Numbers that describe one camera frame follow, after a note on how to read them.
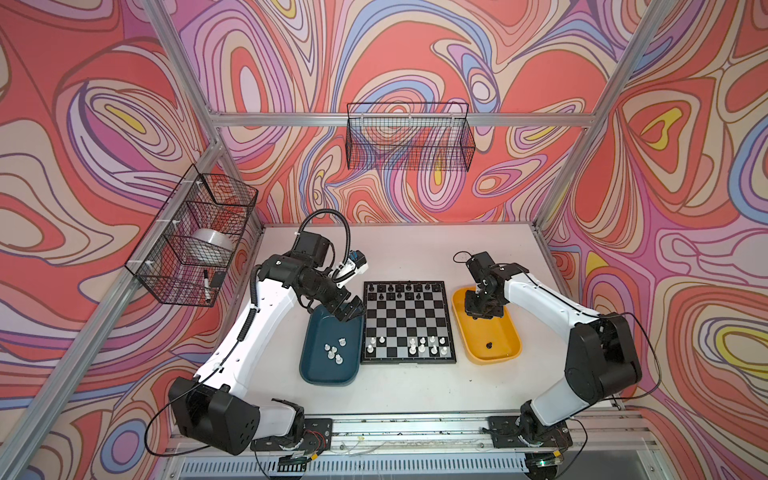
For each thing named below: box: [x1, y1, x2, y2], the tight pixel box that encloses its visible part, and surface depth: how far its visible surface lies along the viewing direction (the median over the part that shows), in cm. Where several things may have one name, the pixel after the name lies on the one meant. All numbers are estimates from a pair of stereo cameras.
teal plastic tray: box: [299, 304, 365, 387], surface depth 87 cm
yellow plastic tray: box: [451, 286, 522, 366], surface depth 88 cm
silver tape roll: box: [191, 228, 233, 250], surface depth 75 cm
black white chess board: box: [360, 281, 457, 364], surface depth 93 cm
